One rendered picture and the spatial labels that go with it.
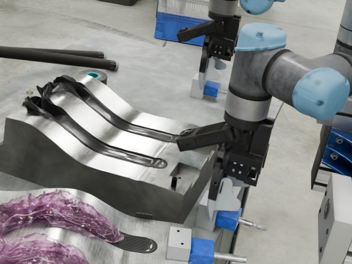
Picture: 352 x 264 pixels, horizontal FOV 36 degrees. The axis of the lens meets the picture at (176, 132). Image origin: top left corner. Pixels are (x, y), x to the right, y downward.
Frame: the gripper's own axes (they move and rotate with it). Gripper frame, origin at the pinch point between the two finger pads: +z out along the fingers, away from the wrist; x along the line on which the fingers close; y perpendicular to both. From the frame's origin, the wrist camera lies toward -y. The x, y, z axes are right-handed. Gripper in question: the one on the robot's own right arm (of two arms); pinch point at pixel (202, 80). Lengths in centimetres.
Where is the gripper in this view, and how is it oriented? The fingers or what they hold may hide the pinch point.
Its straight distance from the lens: 154.8
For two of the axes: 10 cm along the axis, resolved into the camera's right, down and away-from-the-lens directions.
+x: 2.7, -4.4, 8.6
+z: -1.3, 8.6, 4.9
